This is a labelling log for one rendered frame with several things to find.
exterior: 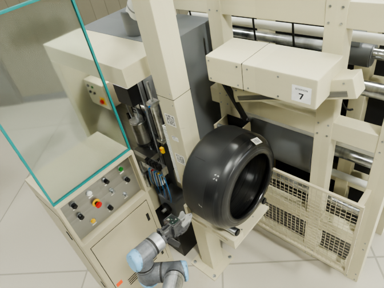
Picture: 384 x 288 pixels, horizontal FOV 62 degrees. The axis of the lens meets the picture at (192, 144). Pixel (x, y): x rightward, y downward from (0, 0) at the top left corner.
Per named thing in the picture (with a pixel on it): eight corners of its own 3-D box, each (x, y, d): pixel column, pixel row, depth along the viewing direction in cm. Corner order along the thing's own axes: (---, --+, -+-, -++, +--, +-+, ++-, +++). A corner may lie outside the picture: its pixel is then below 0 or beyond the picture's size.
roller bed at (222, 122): (218, 156, 236) (213, 124, 218) (230, 146, 244) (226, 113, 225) (240, 167, 224) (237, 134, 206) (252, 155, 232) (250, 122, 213)
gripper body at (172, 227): (183, 219, 149) (164, 236, 142) (184, 232, 154) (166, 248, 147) (171, 212, 154) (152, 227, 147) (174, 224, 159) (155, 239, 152)
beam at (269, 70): (207, 81, 175) (203, 55, 166) (235, 61, 188) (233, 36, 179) (315, 111, 139) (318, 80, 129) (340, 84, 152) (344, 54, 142)
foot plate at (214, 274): (190, 263, 274) (190, 262, 272) (210, 240, 287) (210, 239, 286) (215, 281, 258) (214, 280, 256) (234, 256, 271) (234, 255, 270)
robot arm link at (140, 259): (127, 267, 143) (121, 251, 138) (148, 248, 151) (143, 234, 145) (140, 278, 137) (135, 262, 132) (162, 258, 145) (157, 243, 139)
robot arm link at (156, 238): (160, 257, 145) (146, 246, 150) (168, 250, 147) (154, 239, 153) (158, 244, 140) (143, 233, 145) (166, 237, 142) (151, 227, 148)
